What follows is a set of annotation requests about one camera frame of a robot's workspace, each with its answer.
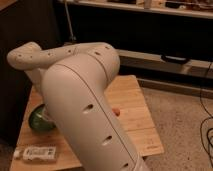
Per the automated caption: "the black cable on floor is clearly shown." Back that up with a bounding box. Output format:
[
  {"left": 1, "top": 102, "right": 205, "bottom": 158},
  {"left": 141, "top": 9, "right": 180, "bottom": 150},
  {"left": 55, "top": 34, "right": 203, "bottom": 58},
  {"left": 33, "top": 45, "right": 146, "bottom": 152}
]
[{"left": 199, "top": 61, "right": 213, "bottom": 168}]

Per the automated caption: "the orange carrot toy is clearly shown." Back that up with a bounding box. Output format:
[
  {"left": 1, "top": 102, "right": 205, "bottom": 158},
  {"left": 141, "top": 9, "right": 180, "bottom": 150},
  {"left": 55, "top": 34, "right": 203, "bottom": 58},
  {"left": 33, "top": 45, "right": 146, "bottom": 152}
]
[{"left": 112, "top": 108, "right": 120, "bottom": 116}]

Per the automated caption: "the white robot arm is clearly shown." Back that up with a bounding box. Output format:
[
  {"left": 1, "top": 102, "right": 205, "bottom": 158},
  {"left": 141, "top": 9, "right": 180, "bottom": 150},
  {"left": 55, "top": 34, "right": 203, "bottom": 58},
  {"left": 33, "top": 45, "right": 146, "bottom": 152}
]
[{"left": 7, "top": 42, "right": 150, "bottom": 171}]

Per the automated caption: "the green ceramic bowl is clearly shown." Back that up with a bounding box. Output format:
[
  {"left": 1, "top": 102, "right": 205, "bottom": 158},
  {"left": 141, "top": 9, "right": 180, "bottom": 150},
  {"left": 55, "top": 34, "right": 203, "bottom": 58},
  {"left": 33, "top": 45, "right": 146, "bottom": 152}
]
[{"left": 28, "top": 104, "right": 55, "bottom": 132}]

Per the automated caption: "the white tube package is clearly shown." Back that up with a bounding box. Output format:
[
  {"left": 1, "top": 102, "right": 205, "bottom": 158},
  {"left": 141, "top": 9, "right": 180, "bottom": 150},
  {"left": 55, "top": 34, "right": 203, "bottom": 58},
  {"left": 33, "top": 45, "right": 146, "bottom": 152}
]
[{"left": 13, "top": 146, "right": 57, "bottom": 162}]

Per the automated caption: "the metal shelf rack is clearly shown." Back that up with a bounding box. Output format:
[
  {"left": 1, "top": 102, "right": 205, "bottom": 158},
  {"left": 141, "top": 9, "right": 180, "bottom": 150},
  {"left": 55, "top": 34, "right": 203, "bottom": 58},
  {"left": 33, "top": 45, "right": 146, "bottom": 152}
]
[{"left": 54, "top": 0, "right": 213, "bottom": 98}]

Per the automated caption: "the dark cabinet on left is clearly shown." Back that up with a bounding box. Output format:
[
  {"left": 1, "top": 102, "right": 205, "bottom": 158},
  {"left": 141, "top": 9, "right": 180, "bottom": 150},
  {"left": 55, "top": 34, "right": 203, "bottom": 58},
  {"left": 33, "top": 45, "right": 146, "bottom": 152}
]
[{"left": 0, "top": 0, "right": 61, "bottom": 147}]

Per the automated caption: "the black object on shelf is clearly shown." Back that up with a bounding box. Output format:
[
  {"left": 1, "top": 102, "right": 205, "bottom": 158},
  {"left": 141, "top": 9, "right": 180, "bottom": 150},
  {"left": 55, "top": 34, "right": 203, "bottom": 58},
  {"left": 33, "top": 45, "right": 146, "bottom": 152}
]
[{"left": 161, "top": 55, "right": 190, "bottom": 65}]

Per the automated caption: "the wooden folding table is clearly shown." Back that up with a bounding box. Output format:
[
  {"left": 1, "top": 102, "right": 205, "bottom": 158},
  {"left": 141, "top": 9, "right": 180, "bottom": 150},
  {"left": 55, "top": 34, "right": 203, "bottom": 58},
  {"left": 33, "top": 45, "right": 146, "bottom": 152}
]
[{"left": 9, "top": 75, "right": 164, "bottom": 171}]

